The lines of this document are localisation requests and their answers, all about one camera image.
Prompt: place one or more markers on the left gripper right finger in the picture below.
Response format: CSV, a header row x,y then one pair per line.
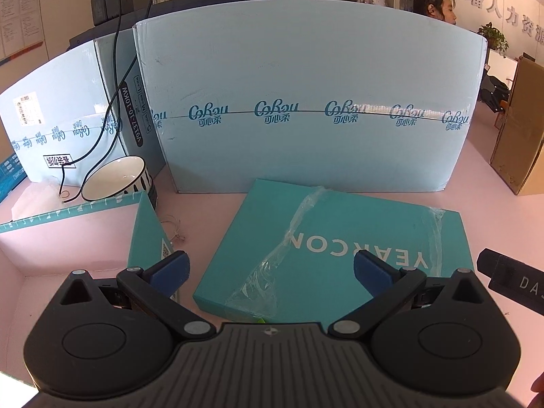
x,y
438,335

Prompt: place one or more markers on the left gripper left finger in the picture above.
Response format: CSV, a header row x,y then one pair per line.
x,y
112,336

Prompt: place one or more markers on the teal box lid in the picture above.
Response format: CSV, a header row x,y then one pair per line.
x,y
288,255

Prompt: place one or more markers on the open teal box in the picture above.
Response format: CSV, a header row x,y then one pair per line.
x,y
38,253

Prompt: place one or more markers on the brown cardboard box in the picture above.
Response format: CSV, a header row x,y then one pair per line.
x,y
518,154

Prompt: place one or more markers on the white ceramic bowl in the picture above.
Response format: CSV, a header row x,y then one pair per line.
x,y
123,175

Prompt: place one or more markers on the blue paper ream pack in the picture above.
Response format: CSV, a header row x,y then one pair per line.
x,y
11,175

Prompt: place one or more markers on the large light-blue carton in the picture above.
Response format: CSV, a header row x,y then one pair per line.
x,y
352,97

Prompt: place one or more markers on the person in dark jacket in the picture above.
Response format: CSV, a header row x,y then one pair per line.
x,y
443,10

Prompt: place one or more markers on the black power strip shelf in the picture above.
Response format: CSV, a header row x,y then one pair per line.
x,y
156,10

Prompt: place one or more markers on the wire earrings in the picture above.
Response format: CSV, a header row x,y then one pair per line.
x,y
172,227

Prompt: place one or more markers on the wall notice board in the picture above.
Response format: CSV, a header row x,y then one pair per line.
x,y
21,28

